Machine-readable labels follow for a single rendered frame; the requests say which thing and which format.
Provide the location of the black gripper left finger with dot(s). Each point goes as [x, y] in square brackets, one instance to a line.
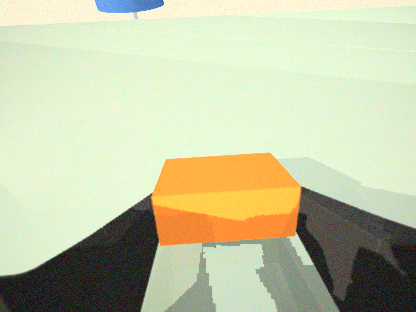
[108, 271]

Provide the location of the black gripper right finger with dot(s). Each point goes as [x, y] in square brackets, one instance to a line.
[367, 262]

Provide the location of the orange block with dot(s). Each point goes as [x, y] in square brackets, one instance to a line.
[225, 198]

